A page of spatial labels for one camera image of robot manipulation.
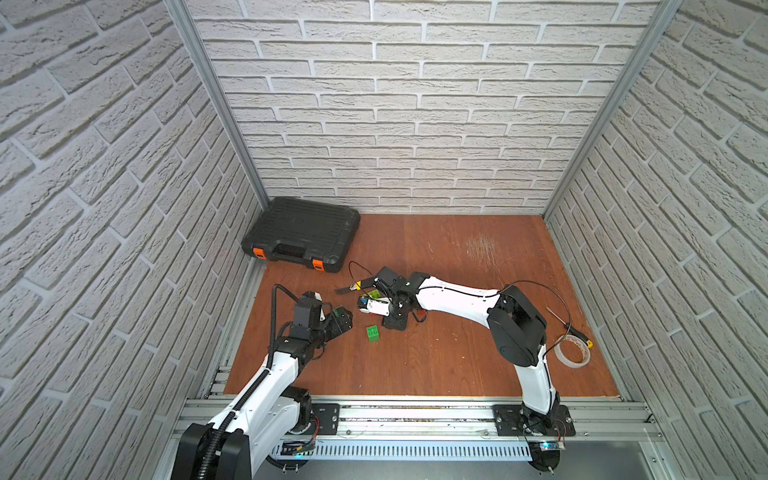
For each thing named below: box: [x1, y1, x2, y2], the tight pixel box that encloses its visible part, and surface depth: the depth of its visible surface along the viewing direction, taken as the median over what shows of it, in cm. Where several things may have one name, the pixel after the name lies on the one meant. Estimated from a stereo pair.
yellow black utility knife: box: [335, 280, 364, 294], surface depth 99 cm
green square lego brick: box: [366, 325, 380, 343], surface depth 87 cm
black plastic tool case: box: [242, 197, 361, 273], surface depth 105 cm
